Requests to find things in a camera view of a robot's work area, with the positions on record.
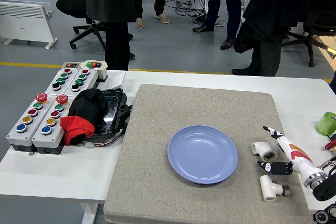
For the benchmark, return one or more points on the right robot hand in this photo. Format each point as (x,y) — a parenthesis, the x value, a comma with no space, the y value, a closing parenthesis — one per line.
(296,155)

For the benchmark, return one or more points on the white tee pipe fitting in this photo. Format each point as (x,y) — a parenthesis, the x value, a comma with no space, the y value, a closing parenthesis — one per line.
(260,148)

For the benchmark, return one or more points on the black shoulder bag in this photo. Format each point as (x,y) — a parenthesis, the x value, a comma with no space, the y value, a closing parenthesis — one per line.
(242,41)

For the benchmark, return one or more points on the blue plate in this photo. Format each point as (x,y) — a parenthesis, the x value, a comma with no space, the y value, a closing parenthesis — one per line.
(202,155)

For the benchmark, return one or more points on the green tape roll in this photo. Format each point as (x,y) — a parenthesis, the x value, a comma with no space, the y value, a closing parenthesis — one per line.
(325,125)

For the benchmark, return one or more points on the grey-brown mat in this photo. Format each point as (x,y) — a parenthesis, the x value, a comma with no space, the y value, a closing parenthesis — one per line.
(162,129)

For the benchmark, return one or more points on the black office chair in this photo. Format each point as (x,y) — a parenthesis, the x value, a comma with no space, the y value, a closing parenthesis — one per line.
(320,19)
(71,5)

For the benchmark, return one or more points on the black flat device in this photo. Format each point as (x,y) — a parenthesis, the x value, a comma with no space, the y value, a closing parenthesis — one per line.
(113,108)

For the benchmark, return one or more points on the white card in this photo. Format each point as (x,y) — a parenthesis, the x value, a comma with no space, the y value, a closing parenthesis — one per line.
(116,79)

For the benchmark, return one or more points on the black and red cloth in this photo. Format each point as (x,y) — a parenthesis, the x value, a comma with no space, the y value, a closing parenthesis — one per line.
(84,108)

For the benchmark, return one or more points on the black knob button box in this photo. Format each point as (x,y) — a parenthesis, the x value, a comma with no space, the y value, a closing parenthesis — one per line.
(53,78)
(89,78)

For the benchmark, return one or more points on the white table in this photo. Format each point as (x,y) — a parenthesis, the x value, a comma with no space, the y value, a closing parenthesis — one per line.
(65,171)

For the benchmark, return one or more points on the emergency stop button box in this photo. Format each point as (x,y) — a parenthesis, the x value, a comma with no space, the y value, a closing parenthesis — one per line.
(15,136)
(40,138)

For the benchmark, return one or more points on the white panel heater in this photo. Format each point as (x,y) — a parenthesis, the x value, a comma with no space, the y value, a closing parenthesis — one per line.
(23,24)

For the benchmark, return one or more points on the cream green-red switch box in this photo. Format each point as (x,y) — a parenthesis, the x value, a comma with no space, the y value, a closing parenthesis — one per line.
(101,71)

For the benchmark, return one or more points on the small grey switch box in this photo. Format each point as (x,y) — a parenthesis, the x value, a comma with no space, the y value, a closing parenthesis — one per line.
(71,65)

